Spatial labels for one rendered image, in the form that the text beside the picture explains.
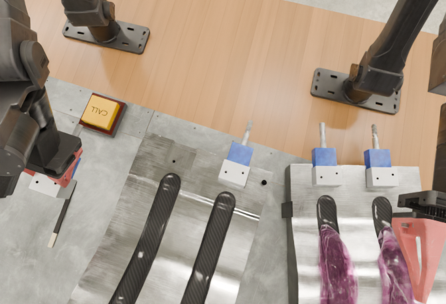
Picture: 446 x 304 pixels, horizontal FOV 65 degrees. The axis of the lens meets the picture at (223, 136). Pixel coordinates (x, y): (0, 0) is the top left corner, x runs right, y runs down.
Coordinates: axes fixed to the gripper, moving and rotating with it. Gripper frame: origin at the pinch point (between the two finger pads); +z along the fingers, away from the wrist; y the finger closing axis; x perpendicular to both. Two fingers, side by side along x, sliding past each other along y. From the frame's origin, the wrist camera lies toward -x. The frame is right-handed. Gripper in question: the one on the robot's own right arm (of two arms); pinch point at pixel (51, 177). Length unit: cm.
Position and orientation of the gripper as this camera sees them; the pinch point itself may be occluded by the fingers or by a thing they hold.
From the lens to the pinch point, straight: 66.5
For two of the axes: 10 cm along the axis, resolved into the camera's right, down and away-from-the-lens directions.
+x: 2.7, -6.9, 6.7
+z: -1.6, 6.5, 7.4
